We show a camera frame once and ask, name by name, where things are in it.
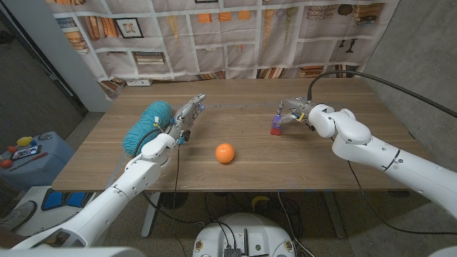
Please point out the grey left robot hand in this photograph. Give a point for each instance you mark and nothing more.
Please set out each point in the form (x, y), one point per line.
(185, 114)

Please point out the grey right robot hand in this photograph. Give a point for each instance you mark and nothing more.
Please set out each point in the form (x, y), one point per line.
(298, 105)

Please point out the purple magnetic block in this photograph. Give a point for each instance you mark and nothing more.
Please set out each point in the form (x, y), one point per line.
(276, 122)

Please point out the red magnetic block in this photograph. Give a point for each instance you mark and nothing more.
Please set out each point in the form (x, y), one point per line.
(275, 131)

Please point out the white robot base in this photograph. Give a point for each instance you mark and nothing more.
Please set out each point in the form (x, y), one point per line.
(242, 232)

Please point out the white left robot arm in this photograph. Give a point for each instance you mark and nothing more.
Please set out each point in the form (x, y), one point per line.
(107, 207)

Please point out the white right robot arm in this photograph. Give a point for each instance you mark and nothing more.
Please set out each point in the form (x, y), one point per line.
(385, 157)

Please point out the teal yarn ball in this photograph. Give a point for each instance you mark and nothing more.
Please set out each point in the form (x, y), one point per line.
(146, 125)

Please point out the yellow toy lemon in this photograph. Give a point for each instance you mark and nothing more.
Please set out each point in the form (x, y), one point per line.
(24, 141)

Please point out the small red toy fruit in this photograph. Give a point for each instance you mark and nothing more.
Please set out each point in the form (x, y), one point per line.
(12, 149)

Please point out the large red toy fruit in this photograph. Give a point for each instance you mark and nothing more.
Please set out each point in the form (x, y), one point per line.
(6, 163)

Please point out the orange fruit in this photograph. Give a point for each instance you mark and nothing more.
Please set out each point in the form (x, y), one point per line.
(225, 153)

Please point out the white power strip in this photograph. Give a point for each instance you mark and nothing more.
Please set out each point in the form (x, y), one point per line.
(139, 83)

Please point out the printed bookshelf backdrop cloth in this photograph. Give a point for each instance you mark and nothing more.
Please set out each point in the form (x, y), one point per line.
(214, 53)

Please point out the black round floor object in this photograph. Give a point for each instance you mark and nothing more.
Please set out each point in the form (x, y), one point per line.
(175, 200)

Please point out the yellow banana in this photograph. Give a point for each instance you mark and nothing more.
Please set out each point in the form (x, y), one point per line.
(258, 199)

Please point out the white table leg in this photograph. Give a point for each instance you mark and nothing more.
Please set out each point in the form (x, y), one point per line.
(150, 214)

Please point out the grey table leg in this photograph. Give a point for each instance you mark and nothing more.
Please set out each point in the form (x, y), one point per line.
(337, 232)

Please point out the grey round lid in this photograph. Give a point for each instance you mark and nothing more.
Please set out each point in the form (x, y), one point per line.
(45, 136)

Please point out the white machine with blue pads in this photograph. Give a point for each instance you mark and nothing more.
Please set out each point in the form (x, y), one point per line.
(64, 200)

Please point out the blue-grey stool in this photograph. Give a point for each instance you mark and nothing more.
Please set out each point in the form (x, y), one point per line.
(39, 171)

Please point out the black smartphone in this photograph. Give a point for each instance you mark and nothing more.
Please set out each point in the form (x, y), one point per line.
(26, 152)

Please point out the white robot chest cover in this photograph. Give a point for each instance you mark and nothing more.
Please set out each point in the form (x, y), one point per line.
(71, 252)

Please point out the grey sneaker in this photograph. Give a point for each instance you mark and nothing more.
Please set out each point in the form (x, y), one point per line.
(18, 214)

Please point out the person's bare leg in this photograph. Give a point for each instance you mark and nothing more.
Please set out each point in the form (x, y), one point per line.
(9, 238)

